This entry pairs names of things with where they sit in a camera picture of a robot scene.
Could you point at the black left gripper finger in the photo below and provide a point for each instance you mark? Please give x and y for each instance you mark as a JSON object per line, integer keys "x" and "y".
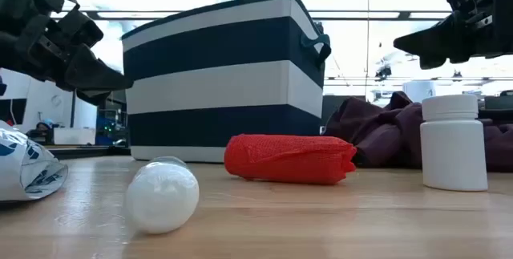
{"x": 94, "y": 96}
{"x": 94, "y": 74}

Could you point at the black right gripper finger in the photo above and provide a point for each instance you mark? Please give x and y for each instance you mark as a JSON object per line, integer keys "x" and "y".
{"x": 431, "y": 38}
{"x": 432, "y": 61}

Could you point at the navy white striped fabric basket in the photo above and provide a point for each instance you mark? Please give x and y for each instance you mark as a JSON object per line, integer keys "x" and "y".
{"x": 224, "y": 86}

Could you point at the white box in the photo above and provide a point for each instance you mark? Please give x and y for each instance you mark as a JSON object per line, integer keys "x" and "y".
{"x": 74, "y": 136}

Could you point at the person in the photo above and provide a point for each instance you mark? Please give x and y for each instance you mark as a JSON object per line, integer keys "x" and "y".
{"x": 42, "y": 126}

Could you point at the maroon cloth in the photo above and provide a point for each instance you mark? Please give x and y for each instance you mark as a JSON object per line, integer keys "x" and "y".
{"x": 384, "y": 138}

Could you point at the white plastic pill bottle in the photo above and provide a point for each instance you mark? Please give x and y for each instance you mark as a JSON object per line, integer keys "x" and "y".
{"x": 453, "y": 150}

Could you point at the white pouch with blue print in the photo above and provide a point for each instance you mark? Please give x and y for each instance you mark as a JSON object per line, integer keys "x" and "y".
{"x": 22, "y": 167}

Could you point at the white gauze roll in plastic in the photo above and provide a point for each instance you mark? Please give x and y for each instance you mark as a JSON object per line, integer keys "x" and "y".
{"x": 162, "y": 197}

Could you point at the red bandage roll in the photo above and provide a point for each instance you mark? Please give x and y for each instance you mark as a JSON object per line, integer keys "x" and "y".
{"x": 288, "y": 159}

